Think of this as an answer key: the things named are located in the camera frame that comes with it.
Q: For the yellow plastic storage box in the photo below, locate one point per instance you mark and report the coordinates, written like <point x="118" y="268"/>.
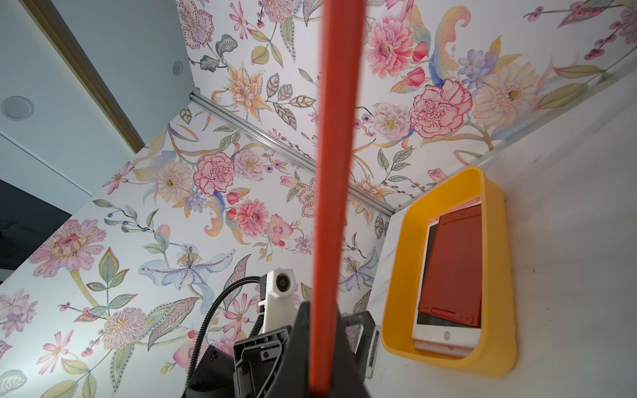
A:
<point x="496" y="350"/>

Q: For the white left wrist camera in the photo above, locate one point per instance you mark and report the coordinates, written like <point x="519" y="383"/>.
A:
<point x="277" y="298"/>

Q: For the small card box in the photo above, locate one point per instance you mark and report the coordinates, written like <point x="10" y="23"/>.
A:
<point x="373" y="353"/>

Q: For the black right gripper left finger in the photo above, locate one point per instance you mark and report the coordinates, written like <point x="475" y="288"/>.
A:
<point x="290" y="377"/>

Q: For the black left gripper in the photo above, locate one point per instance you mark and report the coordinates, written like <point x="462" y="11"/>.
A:
<point x="246" y="372"/>

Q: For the red writing tablet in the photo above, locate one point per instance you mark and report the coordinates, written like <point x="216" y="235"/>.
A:
<point x="451" y="287"/>
<point x="341" y="44"/>

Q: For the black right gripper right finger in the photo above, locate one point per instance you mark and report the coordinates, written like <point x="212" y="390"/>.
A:
<point x="349" y="367"/>

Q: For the pink writing tablet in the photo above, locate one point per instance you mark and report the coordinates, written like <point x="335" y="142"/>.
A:
<point x="450" y="341"/>

